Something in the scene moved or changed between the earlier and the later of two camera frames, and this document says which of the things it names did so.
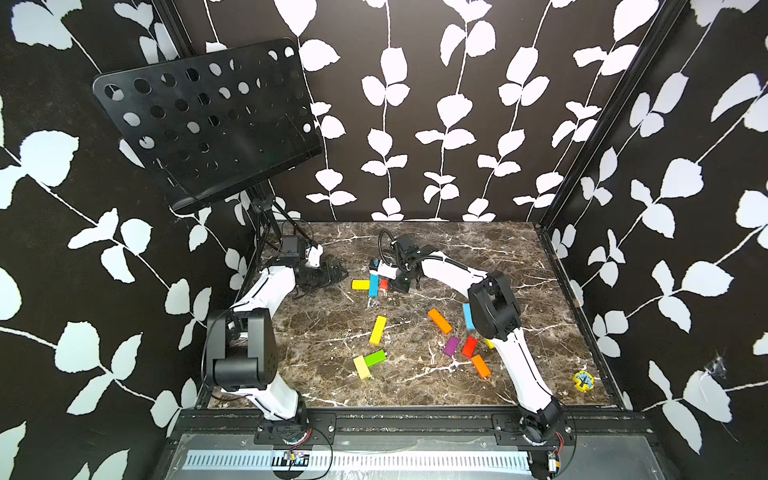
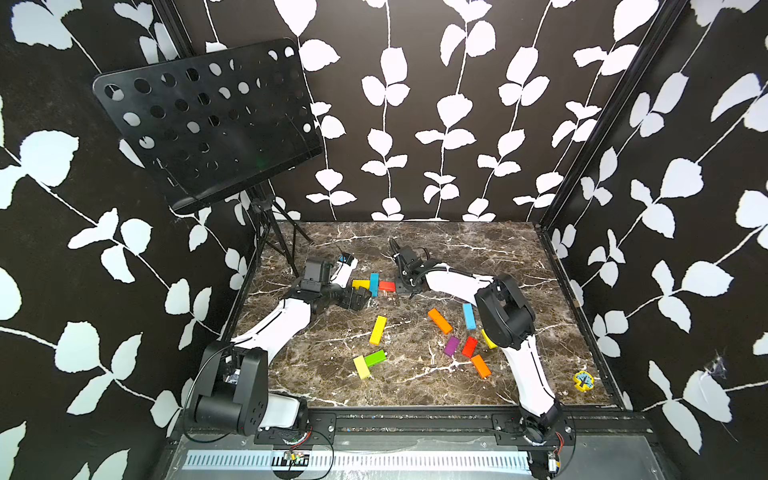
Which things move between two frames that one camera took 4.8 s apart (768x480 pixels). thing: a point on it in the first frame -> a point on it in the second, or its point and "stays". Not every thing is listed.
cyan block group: [468, 316] stays
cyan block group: [374, 285] stays
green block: [375, 358] stays
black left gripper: [325, 277] -> [358, 299]
